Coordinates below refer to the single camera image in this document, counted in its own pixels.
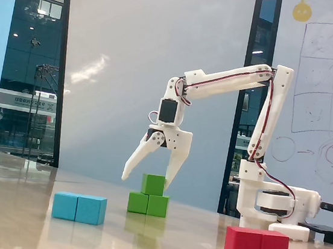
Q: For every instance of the black window frame post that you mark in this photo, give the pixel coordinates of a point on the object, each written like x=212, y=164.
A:
x=61, y=72

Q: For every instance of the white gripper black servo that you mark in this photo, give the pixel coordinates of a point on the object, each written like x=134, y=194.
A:
x=178, y=139

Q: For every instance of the yellow round sticker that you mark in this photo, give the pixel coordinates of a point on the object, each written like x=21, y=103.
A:
x=302, y=11

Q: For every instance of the whiteboard with marker drawings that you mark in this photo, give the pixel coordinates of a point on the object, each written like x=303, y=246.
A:
x=329, y=59

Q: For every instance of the long green block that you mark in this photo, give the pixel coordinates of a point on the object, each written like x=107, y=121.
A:
x=147, y=204

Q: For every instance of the long red block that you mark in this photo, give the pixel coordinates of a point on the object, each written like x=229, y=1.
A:
x=256, y=246

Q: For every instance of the small green cube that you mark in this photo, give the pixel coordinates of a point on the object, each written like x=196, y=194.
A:
x=153, y=185

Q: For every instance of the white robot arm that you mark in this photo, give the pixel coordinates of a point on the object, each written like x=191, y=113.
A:
x=226, y=80

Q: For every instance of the flat black power box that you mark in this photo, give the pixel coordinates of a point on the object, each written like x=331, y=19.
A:
x=329, y=234

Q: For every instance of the long blue block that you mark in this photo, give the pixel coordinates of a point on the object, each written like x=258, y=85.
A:
x=78, y=208

